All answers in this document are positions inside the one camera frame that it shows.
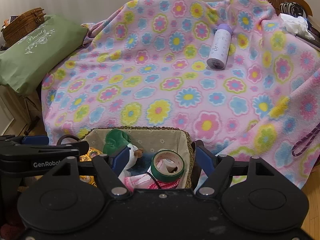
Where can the green and white plush toy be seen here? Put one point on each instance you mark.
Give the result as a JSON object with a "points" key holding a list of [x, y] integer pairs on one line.
{"points": [[115, 140]]}

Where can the beige tape roll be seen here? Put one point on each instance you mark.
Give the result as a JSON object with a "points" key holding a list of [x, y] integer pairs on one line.
{"points": [[168, 165]]}

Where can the green tape roll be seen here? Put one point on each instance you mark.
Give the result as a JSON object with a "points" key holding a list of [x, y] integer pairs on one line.
{"points": [[156, 173]]}

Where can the woven basket with cloth liner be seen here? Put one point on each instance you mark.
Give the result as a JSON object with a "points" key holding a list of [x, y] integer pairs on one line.
{"points": [[172, 137]]}

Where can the white crumpled tissue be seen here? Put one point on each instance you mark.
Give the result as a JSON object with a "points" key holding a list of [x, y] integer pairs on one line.
{"points": [[297, 25]]}

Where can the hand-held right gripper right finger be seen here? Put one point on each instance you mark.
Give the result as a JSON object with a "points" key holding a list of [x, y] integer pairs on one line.
{"points": [[203, 160]]}

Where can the pink floral fleece blanket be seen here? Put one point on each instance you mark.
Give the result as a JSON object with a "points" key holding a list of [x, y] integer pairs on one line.
{"points": [[150, 80]]}

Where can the zebra striped item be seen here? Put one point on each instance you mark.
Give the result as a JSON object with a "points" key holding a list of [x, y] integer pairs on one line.
{"points": [[292, 8]]}

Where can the white and purple bottle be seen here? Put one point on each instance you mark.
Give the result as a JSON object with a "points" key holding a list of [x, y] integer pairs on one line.
{"points": [[220, 47]]}

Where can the green pillow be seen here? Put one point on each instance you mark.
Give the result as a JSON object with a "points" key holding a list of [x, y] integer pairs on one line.
{"points": [[37, 55]]}

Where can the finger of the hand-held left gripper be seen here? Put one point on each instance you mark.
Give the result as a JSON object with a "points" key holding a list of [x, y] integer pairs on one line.
{"points": [[50, 149], [35, 140]]}

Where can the brown wicker basket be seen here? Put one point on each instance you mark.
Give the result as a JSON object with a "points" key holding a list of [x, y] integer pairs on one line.
{"points": [[22, 25]]}

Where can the orange embroidered pouch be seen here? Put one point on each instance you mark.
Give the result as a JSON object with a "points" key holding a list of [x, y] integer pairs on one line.
{"points": [[87, 155]]}

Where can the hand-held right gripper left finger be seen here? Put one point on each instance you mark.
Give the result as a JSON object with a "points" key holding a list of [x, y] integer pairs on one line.
{"points": [[117, 160]]}

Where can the pink cloth bundle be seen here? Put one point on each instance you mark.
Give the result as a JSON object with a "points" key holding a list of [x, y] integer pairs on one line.
{"points": [[142, 182]]}

